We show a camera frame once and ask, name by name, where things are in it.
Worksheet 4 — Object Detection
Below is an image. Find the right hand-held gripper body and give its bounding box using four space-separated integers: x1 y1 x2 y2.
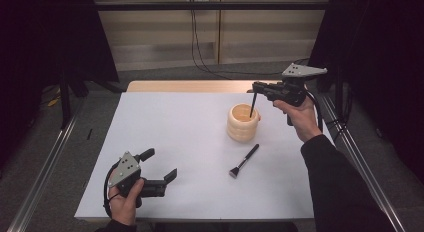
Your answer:
264 62 328 127

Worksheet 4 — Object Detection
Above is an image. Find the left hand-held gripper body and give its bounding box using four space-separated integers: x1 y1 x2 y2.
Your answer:
107 151 168 209

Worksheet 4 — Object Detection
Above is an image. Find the black pencil with orange end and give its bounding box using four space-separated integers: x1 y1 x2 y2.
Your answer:
249 91 258 120

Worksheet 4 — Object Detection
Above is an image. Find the cream ribbed cup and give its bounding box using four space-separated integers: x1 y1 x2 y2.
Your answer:
226 103 262 143

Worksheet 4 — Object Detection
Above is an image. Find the black makeup brush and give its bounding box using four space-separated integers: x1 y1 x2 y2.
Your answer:
228 143 260 180

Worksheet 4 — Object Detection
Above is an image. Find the person's right hand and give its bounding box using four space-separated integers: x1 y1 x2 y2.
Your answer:
273 95 323 143

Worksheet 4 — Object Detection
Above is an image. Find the person's left hand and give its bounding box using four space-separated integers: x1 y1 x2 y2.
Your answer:
108 170 146 226

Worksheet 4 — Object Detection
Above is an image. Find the white table sheet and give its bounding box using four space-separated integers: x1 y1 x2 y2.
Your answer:
73 91 334 222

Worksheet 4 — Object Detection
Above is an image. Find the black metal stand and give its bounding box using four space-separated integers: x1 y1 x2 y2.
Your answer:
334 65 345 120
58 68 73 130

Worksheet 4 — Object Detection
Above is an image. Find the black horizontal metal bar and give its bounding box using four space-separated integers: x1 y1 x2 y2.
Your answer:
94 1 331 12

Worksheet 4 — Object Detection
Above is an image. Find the black curtain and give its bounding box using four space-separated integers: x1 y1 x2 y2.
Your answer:
0 0 120 170
304 0 424 185

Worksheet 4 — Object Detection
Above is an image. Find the yellow floor object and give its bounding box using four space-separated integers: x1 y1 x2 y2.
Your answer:
47 88 63 108

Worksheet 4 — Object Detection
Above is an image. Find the black wall cable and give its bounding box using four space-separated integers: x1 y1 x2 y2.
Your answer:
193 9 311 77
189 9 234 80

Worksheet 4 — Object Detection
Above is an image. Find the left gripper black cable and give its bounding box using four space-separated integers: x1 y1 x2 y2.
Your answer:
103 161 122 220

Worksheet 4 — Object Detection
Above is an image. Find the aluminium floor rail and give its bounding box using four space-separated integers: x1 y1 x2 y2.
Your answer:
6 101 84 232
319 93 406 232

